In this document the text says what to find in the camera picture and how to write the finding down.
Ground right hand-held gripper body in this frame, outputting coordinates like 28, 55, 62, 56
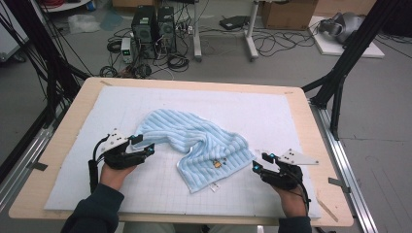
259, 148, 321, 191

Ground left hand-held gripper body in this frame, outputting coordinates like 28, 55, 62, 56
99, 128, 139, 170

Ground light blue striped towel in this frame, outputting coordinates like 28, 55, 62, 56
131, 109, 257, 194

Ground person's left hand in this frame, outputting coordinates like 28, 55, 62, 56
99, 163, 137, 192

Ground person's right hand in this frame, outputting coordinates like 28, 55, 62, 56
272, 185, 308, 218

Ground white foam mat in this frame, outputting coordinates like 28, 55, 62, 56
44, 85, 323, 219

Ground thin wooden stick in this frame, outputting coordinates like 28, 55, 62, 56
315, 197, 340, 223

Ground small white power supply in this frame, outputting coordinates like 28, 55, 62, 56
120, 37, 134, 64

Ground large black computer tower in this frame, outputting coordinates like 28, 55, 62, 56
130, 5, 158, 60

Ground slim black computer tower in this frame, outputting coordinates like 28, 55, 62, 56
156, 5, 178, 54

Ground white desk leg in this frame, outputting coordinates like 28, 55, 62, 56
192, 0, 203, 62
245, 0, 260, 61

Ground white floor board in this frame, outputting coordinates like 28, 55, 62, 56
307, 15, 386, 59

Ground clear plastic bag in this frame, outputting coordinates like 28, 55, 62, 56
67, 14, 101, 34

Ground flat black device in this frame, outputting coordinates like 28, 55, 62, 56
219, 15, 251, 31

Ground brown cardboard box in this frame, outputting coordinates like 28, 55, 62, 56
260, 0, 319, 31

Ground grey headset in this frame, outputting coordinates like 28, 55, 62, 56
319, 12, 365, 45

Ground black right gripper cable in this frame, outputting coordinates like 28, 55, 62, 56
286, 169, 311, 213

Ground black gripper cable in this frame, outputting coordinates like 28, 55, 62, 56
286, 169, 311, 213
87, 135, 110, 194

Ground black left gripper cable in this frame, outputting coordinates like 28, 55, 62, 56
87, 135, 110, 194

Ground aluminium rail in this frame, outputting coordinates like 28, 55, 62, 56
0, 124, 56, 212
310, 103, 379, 233

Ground black cable coil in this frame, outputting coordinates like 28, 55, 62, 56
166, 52, 190, 73

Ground loose black floor cables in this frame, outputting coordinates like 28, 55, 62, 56
252, 28, 320, 57

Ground black metal frame post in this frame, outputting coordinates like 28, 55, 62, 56
0, 0, 91, 129
300, 0, 406, 141

